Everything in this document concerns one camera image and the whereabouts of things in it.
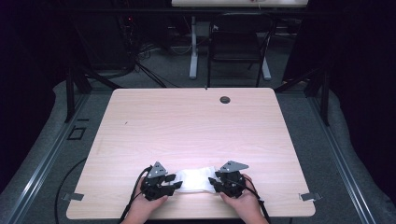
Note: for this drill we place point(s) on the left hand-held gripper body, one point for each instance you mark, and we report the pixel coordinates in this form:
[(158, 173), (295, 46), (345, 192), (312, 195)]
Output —
[(154, 183)]

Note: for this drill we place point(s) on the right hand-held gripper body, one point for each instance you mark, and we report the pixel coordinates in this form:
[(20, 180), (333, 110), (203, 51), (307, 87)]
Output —
[(232, 179)]

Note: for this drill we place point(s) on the white sock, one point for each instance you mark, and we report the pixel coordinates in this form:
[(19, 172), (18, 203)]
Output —
[(194, 188), (199, 173)]

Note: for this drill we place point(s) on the person's left hand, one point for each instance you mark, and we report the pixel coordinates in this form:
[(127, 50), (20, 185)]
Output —
[(144, 205)]

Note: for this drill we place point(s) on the person's right hand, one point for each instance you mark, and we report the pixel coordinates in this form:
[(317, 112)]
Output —
[(246, 202)]

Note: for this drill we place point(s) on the black metal stand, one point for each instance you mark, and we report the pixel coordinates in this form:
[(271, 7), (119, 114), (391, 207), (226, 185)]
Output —
[(325, 93), (71, 93)]

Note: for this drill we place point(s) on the black folding chair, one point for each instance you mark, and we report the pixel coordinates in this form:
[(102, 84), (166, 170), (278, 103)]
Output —
[(239, 40)]

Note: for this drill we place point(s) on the dark equipment cabinet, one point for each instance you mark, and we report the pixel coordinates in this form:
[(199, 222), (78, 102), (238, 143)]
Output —
[(102, 40)]

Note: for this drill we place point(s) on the white desk with metal legs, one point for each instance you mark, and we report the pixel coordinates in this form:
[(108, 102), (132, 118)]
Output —
[(218, 3)]

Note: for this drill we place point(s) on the aluminium floor rail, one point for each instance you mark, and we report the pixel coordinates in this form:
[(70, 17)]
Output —
[(339, 161), (46, 161)]

